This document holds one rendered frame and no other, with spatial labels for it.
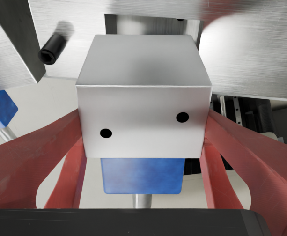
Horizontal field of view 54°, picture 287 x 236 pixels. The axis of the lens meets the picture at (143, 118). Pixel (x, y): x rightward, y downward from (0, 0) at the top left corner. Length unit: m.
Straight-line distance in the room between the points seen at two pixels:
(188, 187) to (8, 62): 0.33
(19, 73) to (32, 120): 1.42
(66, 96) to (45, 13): 1.29
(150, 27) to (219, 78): 0.06
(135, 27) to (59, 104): 1.33
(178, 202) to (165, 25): 0.33
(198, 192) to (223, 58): 0.32
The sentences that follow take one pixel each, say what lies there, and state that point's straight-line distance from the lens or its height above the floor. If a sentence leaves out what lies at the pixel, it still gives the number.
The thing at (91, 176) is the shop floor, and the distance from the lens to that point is 1.92.
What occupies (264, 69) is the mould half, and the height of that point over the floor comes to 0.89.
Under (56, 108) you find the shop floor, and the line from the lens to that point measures 1.54.
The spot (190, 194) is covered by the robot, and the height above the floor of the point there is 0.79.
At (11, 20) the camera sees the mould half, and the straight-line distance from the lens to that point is 0.25.
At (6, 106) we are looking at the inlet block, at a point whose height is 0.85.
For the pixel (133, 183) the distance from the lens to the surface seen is 0.15.
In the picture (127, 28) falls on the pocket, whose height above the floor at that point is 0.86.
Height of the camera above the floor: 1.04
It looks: 46 degrees down
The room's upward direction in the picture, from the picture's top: 168 degrees counter-clockwise
